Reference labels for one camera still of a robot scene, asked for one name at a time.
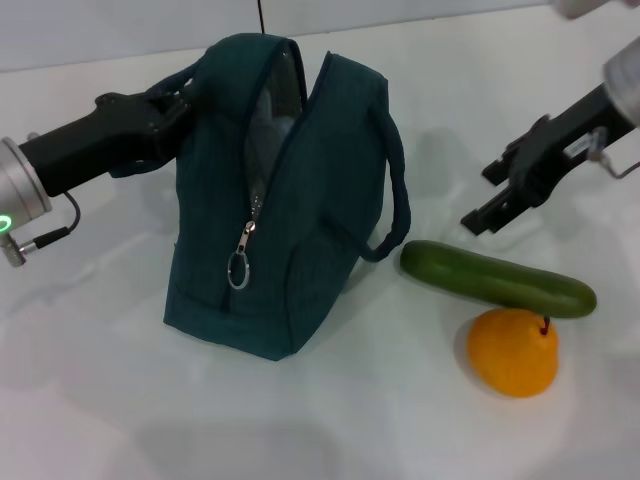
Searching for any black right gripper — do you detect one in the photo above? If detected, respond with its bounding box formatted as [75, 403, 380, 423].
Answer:
[459, 81, 632, 237]

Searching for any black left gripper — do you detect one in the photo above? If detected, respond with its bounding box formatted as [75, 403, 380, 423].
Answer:
[16, 81, 202, 198]

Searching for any green cucumber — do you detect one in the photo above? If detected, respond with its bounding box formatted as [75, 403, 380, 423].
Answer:
[399, 239, 598, 322]

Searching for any orange pear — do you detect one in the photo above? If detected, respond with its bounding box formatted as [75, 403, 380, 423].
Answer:
[465, 307, 560, 400]

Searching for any dark teal fabric bag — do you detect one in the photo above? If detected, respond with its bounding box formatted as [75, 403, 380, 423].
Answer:
[109, 32, 414, 362]

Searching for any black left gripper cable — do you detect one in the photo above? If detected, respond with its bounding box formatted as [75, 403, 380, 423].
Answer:
[18, 191, 83, 252]

